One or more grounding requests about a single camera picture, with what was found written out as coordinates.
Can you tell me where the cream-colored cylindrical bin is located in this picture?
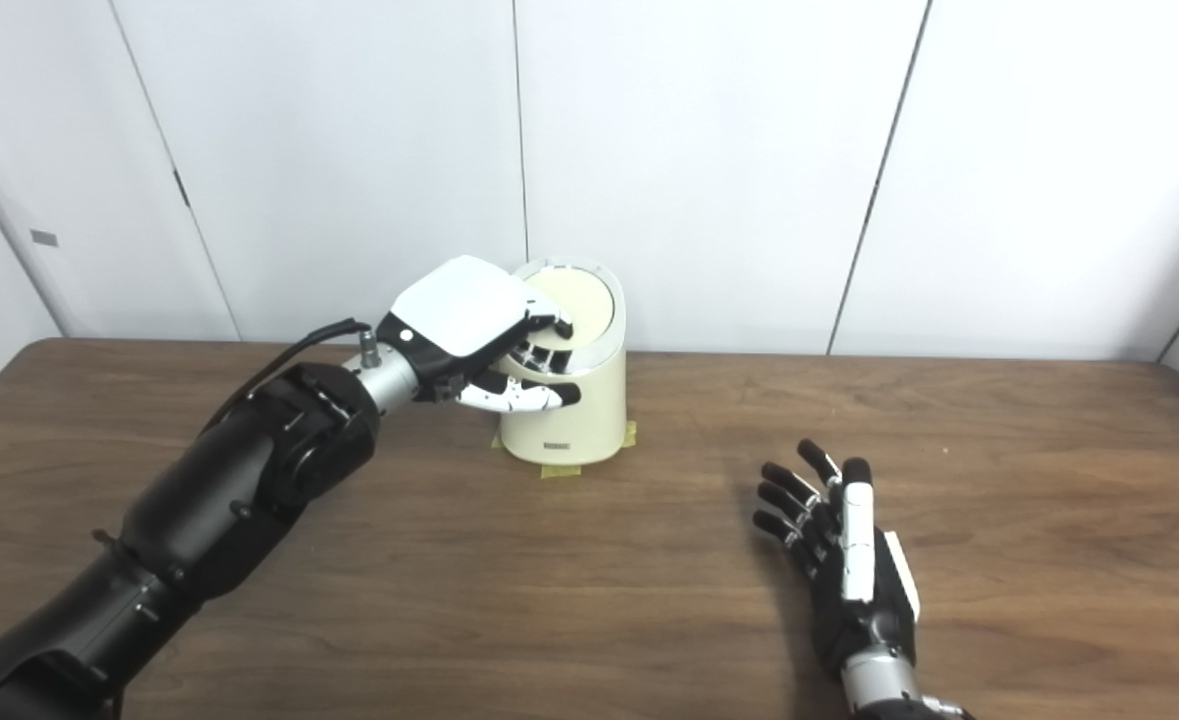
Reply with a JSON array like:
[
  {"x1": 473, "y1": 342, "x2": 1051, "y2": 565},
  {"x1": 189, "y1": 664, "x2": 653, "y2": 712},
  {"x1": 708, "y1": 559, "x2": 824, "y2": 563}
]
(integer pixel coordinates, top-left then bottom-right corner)
[{"x1": 492, "y1": 258, "x2": 628, "y2": 465}]

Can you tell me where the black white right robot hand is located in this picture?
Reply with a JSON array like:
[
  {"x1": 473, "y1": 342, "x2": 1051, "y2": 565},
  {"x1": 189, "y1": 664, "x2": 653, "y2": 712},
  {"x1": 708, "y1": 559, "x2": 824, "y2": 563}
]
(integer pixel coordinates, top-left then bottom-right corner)
[{"x1": 752, "y1": 438, "x2": 922, "y2": 681}]

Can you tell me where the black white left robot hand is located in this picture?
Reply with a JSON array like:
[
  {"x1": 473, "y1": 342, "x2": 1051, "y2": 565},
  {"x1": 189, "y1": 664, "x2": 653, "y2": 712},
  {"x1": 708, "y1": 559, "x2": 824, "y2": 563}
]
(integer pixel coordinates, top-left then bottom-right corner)
[{"x1": 377, "y1": 255, "x2": 582, "y2": 413}]

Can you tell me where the cream round bin lid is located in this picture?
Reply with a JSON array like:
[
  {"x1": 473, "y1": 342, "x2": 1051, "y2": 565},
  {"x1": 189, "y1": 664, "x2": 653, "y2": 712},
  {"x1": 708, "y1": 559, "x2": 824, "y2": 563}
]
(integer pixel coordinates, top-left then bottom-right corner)
[{"x1": 524, "y1": 265, "x2": 615, "y2": 346}]

